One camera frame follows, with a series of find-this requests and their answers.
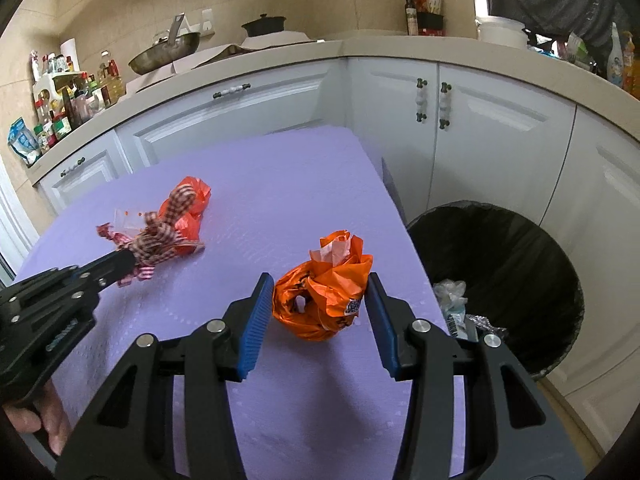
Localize clear orange printed wrapper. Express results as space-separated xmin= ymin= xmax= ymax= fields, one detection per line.
xmin=112 ymin=209 xmax=146 ymax=238

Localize red checkered ribbon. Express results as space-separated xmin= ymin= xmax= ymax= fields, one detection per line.
xmin=96 ymin=185 xmax=194 ymax=287

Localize red plastic bag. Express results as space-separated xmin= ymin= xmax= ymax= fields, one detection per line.
xmin=174 ymin=177 xmax=212 ymax=256

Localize white blue snack pouch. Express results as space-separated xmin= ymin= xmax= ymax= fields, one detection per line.
xmin=445 ymin=310 xmax=469 ymax=340

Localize white plastic wrap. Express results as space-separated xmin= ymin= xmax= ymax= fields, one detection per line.
xmin=433 ymin=280 xmax=468 ymax=313

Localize orange plastic bag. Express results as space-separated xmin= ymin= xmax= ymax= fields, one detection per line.
xmin=271 ymin=230 xmax=373 ymax=341

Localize crinkled silver foil wrapper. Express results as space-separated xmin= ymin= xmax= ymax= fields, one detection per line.
xmin=464 ymin=314 xmax=508 ymax=340

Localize black trash bin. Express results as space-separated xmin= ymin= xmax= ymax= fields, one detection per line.
xmin=408 ymin=200 xmax=585 ymax=380

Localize white kitchen cabinets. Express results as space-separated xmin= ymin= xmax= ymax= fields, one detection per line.
xmin=29 ymin=56 xmax=639 ymax=448

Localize person left hand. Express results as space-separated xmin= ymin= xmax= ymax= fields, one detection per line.
xmin=3 ymin=379 xmax=72 ymax=456

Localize blue white packet on counter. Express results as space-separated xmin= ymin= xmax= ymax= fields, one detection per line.
xmin=8 ymin=117 xmax=41 ymax=167

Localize white condiment rack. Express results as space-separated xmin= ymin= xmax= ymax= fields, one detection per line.
xmin=32 ymin=72 xmax=81 ymax=112

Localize cooking oil bottle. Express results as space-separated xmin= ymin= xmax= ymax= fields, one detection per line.
xmin=100 ymin=50 xmax=126 ymax=104

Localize purple tablecloth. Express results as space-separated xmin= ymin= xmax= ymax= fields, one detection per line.
xmin=20 ymin=127 xmax=444 ymax=479

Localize steel wok pan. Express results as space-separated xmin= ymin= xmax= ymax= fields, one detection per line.
xmin=128 ymin=13 xmax=201 ymax=75

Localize black cooking pot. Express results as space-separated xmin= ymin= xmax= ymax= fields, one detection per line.
xmin=242 ymin=13 xmax=286 ymax=37

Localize orange soap bottle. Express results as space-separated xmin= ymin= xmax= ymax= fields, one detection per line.
xmin=622 ymin=30 xmax=639 ymax=99

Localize white spray bottle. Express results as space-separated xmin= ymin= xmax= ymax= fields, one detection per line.
xmin=606 ymin=22 xmax=624 ymax=88

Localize white bowl container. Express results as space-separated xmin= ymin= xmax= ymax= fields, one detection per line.
xmin=475 ymin=16 xmax=528 ymax=50

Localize dark sauce bottle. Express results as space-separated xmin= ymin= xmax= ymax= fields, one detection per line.
xmin=405 ymin=0 xmax=419 ymax=36

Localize red black container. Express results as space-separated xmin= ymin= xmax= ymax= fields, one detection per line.
xmin=416 ymin=11 xmax=445 ymax=36

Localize drawer handle left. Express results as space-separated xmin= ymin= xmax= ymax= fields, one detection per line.
xmin=60 ymin=156 xmax=86 ymax=178

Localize drawer handle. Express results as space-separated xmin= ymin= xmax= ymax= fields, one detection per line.
xmin=60 ymin=156 xmax=86 ymax=178
xmin=213 ymin=82 xmax=252 ymax=100

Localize drawer handle centre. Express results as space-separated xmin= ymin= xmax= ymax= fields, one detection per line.
xmin=213 ymin=82 xmax=252 ymax=100

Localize cabinet door handle left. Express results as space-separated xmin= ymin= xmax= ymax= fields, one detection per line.
xmin=416 ymin=78 xmax=427 ymax=122

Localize cabinet door handle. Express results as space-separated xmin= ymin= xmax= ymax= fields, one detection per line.
xmin=438 ymin=81 xmax=452 ymax=130
xmin=416 ymin=78 xmax=427 ymax=122

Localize cabinet door handle right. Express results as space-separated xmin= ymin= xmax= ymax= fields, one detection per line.
xmin=438 ymin=81 xmax=452 ymax=130

